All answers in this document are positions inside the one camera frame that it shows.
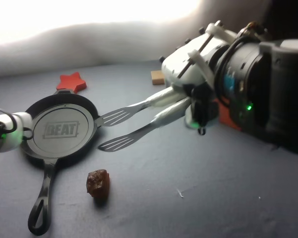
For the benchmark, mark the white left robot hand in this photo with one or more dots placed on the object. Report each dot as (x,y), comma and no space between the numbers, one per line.
(12,131)

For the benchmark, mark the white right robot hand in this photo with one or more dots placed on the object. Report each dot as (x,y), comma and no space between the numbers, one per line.
(188,59)

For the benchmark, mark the brown toy meat piece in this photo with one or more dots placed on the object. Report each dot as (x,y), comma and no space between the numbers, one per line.
(98,183)

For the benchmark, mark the black cast iron skillet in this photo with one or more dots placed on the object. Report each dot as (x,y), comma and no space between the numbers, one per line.
(62,129)

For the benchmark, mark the tan rectangular wooden block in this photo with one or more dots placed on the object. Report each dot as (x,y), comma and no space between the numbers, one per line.
(157,77)

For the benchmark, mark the orange cube block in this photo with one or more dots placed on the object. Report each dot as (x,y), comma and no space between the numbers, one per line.
(229,117)

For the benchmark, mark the red star block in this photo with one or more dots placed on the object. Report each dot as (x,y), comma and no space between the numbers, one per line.
(70,81)

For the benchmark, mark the white cloth backdrop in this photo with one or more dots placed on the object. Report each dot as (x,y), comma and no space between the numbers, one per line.
(101,42)

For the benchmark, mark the grey table cloth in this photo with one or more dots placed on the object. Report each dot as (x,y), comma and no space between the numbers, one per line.
(188,193)

